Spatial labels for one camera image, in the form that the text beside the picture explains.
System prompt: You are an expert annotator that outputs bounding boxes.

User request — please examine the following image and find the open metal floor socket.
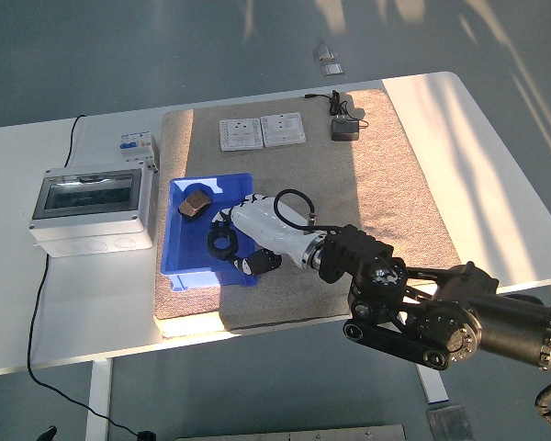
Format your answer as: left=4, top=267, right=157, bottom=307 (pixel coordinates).
left=312, top=42, right=339, bottom=62

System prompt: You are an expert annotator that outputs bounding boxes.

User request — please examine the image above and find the long black cable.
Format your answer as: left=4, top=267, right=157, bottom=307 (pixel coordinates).
left=26, top=113, right=141, bottom=435

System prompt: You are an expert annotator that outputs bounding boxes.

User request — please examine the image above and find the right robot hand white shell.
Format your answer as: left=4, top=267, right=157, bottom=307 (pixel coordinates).
left=208, top=193, right=316, bottom=277

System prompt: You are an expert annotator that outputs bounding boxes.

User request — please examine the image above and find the white blue circuit breaker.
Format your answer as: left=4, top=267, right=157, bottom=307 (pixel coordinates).
left=118, top=130, right=160, bottom=174

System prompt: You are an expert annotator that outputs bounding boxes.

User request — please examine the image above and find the long grey metal plate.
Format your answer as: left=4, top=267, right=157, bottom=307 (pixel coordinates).
left=174, top=424, right=408, bottom=441

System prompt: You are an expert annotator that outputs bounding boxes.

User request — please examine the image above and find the white table leg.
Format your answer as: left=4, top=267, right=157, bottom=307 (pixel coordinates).
left=415, top=365, right=450, bottom=405
left=84, top=357, right=114, bottom=441

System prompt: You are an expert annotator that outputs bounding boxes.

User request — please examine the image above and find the large black hex nut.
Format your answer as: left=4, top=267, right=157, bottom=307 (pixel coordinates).
left=177, top=183, right=215, bottom=224

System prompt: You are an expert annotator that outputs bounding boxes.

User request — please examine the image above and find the black power adapter with cord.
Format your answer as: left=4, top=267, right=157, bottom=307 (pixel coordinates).
left=301, top=89, right=369, bottom=142

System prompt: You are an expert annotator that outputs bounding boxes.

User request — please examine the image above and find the grey metal foot plate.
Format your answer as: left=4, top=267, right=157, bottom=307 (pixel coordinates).
left=425, top=403, right=475, bottom=441

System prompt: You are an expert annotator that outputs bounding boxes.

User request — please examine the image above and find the small black hex nut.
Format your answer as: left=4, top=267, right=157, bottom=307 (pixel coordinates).
left=206, top=227, right=241, bottom=259

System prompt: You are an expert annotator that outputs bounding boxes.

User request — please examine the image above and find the blue plastic bin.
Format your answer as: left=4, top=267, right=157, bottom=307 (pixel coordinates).
left=159, top=173, right=261, bottom=291

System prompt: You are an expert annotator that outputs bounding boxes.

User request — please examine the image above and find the white distribution box clear lid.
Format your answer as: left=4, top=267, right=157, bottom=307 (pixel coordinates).
left=28, top=164, right=155, bottom=258

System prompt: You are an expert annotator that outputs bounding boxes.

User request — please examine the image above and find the grey-brown mat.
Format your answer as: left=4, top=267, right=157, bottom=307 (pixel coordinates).
left=152, top=87, right=460, bottom=332

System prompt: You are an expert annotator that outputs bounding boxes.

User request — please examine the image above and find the white wall socket panel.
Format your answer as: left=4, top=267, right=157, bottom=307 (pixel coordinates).
left=219, top=118, right=264, bottom=153
left=260, top=111, right=307, bottom=148

